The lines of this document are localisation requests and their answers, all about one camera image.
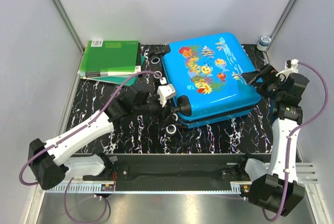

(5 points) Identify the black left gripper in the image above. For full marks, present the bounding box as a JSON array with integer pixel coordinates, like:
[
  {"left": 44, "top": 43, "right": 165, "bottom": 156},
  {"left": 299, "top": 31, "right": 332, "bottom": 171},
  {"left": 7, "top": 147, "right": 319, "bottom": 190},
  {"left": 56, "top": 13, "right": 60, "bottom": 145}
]
[{"left": 134, "top": 91, "right": 176, "bottom": 128}]

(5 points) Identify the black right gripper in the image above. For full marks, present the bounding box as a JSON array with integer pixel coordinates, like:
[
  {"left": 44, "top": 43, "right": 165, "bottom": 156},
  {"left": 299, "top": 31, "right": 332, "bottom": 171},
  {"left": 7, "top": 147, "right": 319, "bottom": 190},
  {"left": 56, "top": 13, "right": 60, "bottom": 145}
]
[{"left": 241, "top": 64, "right": 285, "bottom": 101}]

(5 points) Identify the blue suitcase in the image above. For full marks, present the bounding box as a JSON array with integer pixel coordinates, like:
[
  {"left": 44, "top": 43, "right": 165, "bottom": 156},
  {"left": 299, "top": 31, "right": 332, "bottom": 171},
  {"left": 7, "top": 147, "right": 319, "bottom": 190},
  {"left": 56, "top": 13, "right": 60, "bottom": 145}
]
[{"left": 148, "top": 32, "right": 261, "bottom": 129}]

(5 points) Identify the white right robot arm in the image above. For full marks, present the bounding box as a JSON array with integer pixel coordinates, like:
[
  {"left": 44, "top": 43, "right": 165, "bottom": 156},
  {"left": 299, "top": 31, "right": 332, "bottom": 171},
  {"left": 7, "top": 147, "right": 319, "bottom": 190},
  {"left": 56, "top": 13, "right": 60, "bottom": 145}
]
[{"left": 237, "top": 60, "right": 309, "bottom": 221}]

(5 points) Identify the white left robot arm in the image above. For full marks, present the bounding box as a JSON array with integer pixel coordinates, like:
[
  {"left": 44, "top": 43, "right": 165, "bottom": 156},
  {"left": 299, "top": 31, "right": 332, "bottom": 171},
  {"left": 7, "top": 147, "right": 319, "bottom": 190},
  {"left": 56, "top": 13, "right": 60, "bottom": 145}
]
[{"left": 28, "top": 83, "right": 176, "bottom": 190}]

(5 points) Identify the green plastic folder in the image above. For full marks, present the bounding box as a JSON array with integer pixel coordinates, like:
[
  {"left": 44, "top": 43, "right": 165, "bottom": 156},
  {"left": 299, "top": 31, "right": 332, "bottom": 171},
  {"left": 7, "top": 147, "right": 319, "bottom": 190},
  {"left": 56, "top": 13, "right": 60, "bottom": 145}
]
[{"left": 79, "top": 40, "right": 140, "bottom": 73}]

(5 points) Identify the blue capped bottle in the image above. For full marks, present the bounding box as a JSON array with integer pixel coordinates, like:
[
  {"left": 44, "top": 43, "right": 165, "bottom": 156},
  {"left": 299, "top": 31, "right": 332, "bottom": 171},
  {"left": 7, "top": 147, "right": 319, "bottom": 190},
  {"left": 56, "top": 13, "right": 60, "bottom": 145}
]
[{"left": 257, "top": 36, "right": 271, "bottom": 51}]

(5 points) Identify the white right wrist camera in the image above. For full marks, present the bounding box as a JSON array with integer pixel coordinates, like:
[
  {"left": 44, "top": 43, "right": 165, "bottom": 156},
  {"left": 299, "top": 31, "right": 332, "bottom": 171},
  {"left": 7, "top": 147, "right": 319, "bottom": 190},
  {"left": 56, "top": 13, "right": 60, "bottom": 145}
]
[{"left": 276, "top": 59, "right": 299, "bottom": 81}]

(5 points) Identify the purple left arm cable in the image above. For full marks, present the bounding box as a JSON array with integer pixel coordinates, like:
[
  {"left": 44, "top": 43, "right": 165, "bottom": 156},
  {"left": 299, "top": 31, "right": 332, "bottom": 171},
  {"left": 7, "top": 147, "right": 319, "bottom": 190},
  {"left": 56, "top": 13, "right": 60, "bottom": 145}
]
[{"left": 19, "top": 70, "right": 168, "bottom": 223}]

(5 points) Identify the aluminium frame rail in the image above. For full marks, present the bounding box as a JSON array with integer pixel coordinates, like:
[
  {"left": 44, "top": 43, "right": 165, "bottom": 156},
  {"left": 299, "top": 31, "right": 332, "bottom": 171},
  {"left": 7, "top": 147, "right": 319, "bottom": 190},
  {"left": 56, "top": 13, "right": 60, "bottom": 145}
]
[{"left": 36, "top": 0, "right": 88, "bottom": 55}]

